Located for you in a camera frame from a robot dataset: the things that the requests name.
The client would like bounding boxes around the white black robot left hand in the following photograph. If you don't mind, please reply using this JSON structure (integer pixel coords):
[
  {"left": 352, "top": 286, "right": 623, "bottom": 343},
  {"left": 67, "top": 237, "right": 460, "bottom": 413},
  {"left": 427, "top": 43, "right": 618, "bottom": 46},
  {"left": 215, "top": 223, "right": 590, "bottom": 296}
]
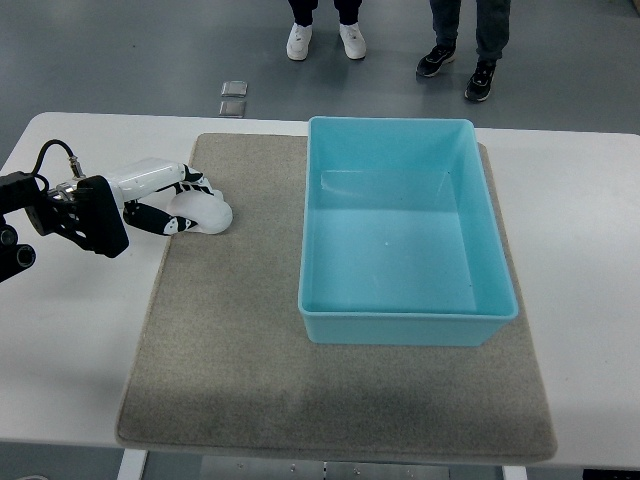
[{"left": 106, "top": 158, "right": 224, "bottom": 236}]

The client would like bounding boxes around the white bunny toy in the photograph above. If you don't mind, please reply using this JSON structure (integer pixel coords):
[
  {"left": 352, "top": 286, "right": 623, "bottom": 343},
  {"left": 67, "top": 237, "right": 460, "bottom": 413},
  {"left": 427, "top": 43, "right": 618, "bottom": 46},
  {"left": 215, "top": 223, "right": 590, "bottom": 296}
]
[{"left": 167, "top": 190, "right": 233, "bottom": 234}]

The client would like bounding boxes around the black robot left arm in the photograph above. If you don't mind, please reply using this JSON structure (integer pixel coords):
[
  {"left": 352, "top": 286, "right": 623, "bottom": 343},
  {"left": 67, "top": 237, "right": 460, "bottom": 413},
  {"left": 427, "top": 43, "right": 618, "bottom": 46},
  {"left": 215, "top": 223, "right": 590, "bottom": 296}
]
[{"left": 1, "top": 139, "right": 129, "bottom": 258}]

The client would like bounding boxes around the blue plastic box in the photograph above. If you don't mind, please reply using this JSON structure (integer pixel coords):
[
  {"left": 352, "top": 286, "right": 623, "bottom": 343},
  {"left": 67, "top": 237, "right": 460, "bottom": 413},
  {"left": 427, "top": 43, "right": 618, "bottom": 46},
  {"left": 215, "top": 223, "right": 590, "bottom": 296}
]
[{"left": 298, "top": 117, "right": 520, "bottom": 347}]

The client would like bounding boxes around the lower metal floor plate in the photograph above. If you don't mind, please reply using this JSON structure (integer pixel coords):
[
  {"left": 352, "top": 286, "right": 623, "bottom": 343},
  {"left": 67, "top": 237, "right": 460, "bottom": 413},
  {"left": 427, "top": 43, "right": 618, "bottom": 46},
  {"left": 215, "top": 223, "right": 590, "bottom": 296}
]
[{"left": 219, "top": 100, "right": 246, "bottom": 118}]

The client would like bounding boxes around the metal floor plate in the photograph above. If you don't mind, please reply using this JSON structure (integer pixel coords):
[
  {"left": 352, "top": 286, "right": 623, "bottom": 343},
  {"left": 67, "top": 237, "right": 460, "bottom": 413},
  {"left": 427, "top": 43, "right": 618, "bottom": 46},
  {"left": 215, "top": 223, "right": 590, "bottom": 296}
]
[
  {"left": 219, "top": 100, "right": 246, "bottom": 118},
  {"left": 221, "top": 80, "right": 248, "bottom": 98}
]

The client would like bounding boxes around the upper metal floor plate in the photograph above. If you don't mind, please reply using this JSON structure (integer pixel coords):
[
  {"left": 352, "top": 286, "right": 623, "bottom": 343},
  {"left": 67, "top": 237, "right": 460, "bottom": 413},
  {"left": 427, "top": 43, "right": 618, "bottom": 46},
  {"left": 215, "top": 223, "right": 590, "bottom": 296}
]
[{"left": 221, "top": 80, "right": 248, "bottom": 98}]

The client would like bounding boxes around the white sneaker left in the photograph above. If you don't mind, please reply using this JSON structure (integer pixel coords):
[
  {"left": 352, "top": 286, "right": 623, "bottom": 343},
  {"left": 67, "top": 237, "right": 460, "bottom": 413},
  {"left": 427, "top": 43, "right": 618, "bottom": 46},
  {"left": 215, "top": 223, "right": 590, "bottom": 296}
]
[{"left": 286, "top": 23, "right": 313, "bottom": 61}]

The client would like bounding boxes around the white sneaker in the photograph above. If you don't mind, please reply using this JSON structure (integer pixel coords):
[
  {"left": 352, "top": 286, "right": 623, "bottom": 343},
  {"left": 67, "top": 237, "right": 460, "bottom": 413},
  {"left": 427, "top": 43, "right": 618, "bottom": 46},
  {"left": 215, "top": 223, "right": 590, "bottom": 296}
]
[
  {"left": 339, "top": 23, "right": 367, "bottom": 60},
  {"left": 286, "top": 23, "right": 313, "bottom": 61}
]

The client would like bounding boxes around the grey felt mat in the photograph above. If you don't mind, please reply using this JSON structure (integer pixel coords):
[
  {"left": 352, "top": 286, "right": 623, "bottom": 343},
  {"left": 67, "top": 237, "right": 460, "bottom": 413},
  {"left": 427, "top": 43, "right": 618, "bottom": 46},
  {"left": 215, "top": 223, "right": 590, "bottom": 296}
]
[{"left": 115, "top": 133, "right": 557, "bottom": 464}]

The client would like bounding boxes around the white sneaker right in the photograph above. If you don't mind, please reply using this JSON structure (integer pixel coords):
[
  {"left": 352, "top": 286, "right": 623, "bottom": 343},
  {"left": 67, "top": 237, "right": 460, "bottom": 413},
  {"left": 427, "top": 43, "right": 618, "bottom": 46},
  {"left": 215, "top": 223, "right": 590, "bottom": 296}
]
[{"left": 339, "top": 23, "right": 367, "bottom": 60}]

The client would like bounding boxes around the dark trouser legs middle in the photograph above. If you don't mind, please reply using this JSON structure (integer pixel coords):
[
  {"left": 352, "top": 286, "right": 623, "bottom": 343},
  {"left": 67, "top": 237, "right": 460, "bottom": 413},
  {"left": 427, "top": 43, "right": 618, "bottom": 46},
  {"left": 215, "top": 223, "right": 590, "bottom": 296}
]
[{"left": 287, "top": 0, "right": 364, "bottom": 27}]

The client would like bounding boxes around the white table leg left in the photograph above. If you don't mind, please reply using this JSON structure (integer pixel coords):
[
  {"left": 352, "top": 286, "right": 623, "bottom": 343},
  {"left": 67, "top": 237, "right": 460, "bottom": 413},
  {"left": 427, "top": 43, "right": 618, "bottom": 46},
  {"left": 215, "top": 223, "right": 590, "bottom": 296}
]
[{"left": 116, "top": 449, "right": 148, "bottom": 480}]

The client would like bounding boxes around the white table leg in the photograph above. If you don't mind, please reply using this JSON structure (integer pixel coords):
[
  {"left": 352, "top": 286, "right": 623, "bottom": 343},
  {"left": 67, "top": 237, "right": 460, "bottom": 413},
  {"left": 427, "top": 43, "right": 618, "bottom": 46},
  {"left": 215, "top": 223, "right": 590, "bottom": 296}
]
[
  {"left": 116, "top": 449, "right": 148, "bottom": 480},
  {"left": 502, "top": 465, "right": 528, "bottom": 480}
]

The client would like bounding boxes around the black sneaker left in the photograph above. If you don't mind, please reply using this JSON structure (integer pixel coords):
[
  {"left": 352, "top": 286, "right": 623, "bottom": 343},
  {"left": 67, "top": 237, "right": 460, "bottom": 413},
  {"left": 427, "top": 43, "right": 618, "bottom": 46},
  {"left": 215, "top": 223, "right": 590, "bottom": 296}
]
[{"left": 416, "top": 45, "right": 456, "bottom": 78}]

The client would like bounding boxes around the black sneaker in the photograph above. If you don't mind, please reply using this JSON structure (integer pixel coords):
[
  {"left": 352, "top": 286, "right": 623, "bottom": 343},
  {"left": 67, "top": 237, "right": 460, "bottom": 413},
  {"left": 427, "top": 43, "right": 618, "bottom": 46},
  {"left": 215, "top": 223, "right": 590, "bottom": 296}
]
[
  {"left": 464, "top": 61, "right": 497, "bottom": 103},
  {"left": 416, "top": 45, "right": 456, "bottom": 78}
]

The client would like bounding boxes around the black sneaker right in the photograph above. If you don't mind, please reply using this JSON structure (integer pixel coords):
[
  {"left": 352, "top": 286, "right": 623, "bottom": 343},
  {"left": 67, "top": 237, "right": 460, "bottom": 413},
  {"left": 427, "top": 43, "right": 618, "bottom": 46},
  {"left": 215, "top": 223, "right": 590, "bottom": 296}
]
[{"left": 464, "top": 61, "right": 497, "bottom": 103}]

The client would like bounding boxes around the grey jeans legs right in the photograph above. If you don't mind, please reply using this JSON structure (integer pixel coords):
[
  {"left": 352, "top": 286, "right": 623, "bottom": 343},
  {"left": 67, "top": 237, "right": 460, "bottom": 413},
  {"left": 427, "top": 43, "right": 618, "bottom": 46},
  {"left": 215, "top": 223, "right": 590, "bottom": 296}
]
[{"left": 430, "top": 0, "right": 513, "bottom": 64}]

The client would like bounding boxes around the white table leg right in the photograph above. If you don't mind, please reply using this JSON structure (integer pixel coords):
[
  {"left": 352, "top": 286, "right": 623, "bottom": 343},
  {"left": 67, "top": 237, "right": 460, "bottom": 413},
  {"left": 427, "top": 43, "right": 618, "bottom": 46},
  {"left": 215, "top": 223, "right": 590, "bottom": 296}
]
[{"left": 502, "top": 465, "right": 528, "bottom": 480}]

